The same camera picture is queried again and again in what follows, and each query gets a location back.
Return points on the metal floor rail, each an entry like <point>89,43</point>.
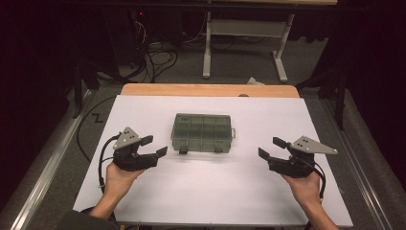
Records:
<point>357,166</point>
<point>48,169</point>

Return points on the grey transparent compartment box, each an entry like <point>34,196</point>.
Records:
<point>201,132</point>

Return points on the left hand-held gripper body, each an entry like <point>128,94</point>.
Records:
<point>127,158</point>

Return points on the person's right hand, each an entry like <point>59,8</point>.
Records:
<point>306,190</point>

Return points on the person's dark left sleeve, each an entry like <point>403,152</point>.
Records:
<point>86,222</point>

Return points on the black box with red light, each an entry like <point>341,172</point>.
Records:
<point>124,35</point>

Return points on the crumpled white paper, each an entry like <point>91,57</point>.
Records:
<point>255,81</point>

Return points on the white metal desk frame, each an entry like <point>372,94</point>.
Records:
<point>245,28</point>

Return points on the wooden table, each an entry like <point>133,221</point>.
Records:
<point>207,90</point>

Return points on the black metal stand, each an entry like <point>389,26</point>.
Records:
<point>341,102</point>
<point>77,92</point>

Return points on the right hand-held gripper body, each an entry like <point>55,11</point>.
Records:
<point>306,147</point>

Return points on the person's left hand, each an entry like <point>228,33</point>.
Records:
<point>118,183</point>

